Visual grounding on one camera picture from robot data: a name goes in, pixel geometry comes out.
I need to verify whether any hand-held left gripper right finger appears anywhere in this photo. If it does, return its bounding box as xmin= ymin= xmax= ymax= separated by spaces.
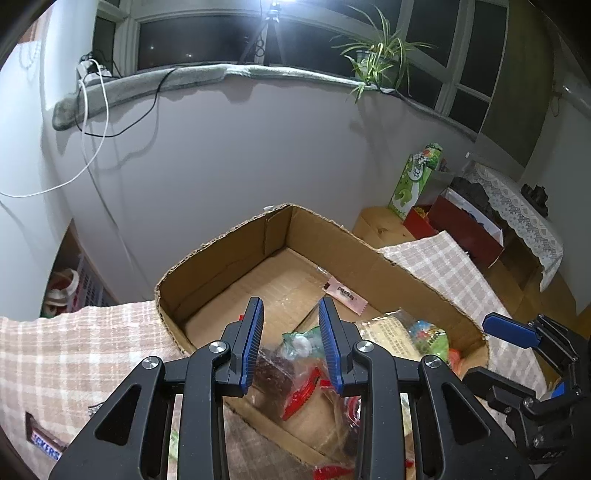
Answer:
xmin=318 ymin=296 xmax=537 ymax=480

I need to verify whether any potted spider plant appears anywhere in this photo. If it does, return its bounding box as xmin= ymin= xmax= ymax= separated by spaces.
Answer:
xmin=330 ymin=4 xmax=439 ymax=103

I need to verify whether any brown chocolate bar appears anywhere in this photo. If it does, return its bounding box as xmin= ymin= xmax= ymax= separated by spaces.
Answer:
xmin=25 ymin=412 xmax=70 ymax=462

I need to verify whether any window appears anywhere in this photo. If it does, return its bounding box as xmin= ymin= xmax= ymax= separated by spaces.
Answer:
xmin=92 ymin=0 xmax=509 ymax=139

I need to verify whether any white plastic crate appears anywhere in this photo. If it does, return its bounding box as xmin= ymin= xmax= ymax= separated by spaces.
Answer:
xmin=76 ymin=254 xmax=117 ymax=308

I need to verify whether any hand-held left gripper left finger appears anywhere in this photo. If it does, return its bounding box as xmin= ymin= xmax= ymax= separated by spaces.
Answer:
xmin=48 ymin=296 xmax=265 ymax=480

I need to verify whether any black tripod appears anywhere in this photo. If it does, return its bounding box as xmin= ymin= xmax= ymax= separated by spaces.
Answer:
xmin=238 ymin=0 xmax=290 ymax=65

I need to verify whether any green printed carton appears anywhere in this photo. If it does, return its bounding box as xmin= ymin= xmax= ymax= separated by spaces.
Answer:
xmin=388 ymin=142 xmax=444 ymax=220

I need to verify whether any white cable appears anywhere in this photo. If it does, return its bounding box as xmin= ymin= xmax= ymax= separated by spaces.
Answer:
xmin=0 ymin=60 xmax=112 ymax=199

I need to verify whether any clear bag of mixed sweets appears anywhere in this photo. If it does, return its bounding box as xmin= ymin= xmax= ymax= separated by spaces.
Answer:
xmin=252 ymin=323 xmax=365 ymax=422

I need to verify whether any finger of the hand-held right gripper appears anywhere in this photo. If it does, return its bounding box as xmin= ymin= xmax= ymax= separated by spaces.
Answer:
xmin=482 ymin=312 xmax=591 ymax=372
xmin=463 ymin=368 xmax=539 ymax=418

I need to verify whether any brown cardboard box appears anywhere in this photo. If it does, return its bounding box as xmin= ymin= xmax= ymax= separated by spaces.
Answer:
xmin=154 ymin=202 xmax=490 ymax=467

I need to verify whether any lace covered furniture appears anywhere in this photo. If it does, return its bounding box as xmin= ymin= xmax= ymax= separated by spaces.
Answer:
xmin=462 ymin=161 xmax=565 ymax=291

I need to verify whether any white power strip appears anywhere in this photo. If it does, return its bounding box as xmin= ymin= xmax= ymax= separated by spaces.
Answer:
xmin=76 ymin=54 xmax=112 ymax=79

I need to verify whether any olive curtain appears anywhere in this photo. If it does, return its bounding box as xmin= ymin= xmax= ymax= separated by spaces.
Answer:
xmin=478 ymin=0 xmax=562 ymax=167

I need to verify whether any pink checked tablecloth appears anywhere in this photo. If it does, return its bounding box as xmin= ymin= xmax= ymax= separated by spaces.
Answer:
xmin=0 ymin=231 xmax=552 ymax=480

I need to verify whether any pink sachet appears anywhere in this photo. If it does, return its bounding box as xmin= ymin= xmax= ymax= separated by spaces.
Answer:
xmin=323 ymin=278 xmax=368 ymax=313

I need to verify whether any red white plush toy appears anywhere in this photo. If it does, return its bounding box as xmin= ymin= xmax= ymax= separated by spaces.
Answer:
xmin=44 ymin=270 xmax=82 ymax=317

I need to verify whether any small green printed packet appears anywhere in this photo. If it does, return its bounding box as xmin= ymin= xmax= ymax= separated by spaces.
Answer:
xmin=407 ymin=320 xmax=451 ymax=358

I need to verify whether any small black object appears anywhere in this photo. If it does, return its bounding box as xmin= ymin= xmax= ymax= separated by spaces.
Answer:
xmin=521 ymin=184 xmax=550 ymax=216

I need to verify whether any red box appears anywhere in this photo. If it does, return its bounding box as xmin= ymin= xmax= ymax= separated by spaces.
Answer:
xmin=404 ymin=196 xmax=504 ymax=269

